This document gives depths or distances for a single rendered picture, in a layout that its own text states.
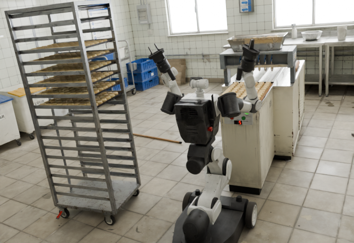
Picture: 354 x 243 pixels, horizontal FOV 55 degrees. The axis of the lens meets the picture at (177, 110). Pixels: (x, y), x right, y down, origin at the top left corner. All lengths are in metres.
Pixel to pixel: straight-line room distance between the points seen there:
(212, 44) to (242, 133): 4.42
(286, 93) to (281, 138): 0.50
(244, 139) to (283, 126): 0.74
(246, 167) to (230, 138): 0.30
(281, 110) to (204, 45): 4.00
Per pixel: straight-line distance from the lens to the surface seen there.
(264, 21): 6.75
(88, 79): 2.55
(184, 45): 7.50
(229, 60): 3.61
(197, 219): 2.37
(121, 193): 3.19
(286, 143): 3.68
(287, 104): 3.52
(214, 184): 2.65
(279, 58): 3.50
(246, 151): 3.01
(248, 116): 2.85
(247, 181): 3.16
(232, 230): 2.56
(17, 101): 5.46
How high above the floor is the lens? 1.74
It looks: 18 degrees down
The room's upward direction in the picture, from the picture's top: 7 degrees counter-clockwise
